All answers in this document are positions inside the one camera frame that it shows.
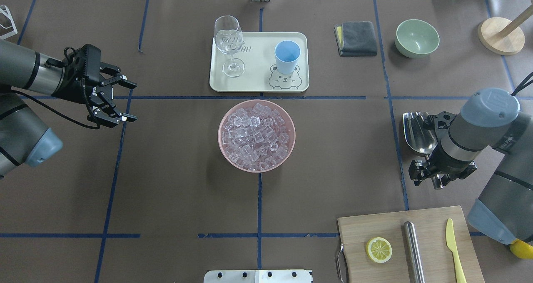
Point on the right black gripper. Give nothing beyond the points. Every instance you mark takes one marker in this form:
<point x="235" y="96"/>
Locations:
<point x="446" y="169"/>

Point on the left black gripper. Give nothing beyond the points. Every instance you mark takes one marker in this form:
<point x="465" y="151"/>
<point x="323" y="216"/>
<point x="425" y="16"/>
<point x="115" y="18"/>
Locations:
<point x="74" y="90"/>

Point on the steel ice scoop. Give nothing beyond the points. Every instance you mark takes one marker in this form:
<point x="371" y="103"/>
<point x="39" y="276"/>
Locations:
<point x="419" y="139"/>

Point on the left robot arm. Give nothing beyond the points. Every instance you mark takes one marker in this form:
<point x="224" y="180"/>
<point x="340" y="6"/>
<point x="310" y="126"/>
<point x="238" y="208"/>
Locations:
<point x="25" y="138"/>

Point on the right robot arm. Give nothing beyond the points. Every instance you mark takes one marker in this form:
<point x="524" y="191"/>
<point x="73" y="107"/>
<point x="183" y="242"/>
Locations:
<point x="449" y="145"/>

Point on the pile of ice cubes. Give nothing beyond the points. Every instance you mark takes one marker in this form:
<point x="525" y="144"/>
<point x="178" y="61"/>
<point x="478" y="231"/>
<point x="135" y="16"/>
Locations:
<point x="256" y="137"/>

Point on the light blue cup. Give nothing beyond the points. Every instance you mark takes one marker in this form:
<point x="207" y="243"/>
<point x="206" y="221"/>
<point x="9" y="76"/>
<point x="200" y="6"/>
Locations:
<point x="287" y="53"/>

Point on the yellow plastic knife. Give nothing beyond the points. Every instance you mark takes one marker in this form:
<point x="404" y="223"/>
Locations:
<point x="452" y="246"/>

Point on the steel muddler black tip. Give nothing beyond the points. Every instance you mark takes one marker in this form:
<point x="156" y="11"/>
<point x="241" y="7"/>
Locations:
<point x="413" y="253"/>

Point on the wooden cutting board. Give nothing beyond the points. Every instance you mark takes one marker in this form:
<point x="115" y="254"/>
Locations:
<point x="430" y="227"/>

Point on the lemon half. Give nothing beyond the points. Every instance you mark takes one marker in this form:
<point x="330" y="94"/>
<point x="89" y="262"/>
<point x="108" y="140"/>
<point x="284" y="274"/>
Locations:
<point x="379" y="250"/>

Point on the whole yellow lemon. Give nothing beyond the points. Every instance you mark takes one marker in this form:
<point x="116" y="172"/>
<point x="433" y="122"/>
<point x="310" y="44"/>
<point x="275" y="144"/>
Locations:
<point x="521" y="249"/>

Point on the green bowl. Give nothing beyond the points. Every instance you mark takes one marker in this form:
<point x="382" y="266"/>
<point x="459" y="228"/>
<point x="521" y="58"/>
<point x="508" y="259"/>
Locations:
<point x="416" y="38"/>

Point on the clear wine glass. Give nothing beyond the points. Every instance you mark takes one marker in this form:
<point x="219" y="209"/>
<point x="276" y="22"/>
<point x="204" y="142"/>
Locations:
<point x="229" y="40"/>

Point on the wooden paper towel stand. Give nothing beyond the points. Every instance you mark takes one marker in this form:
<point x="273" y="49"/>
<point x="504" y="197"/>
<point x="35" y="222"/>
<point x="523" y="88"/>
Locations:
<point x="503" y="36"/>

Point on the pink bowl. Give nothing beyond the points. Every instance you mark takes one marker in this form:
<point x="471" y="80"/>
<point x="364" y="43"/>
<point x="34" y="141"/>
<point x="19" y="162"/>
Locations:
<point x="227" y="154"/>

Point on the cream bear serving tray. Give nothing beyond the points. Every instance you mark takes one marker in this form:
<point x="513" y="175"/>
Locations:
<point x="261" y="74"/>

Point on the grey and yellow cloth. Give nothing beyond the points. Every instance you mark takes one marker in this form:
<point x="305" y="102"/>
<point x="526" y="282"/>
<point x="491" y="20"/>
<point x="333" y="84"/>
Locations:
<point x="356" y="39"/>

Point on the white wire cup rack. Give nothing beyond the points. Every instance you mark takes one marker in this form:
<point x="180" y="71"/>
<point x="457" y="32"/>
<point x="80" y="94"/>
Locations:
<point x="7" y="24"/>

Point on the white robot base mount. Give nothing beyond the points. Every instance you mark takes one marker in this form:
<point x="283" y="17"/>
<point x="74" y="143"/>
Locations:
<point x="259" y="276"/>

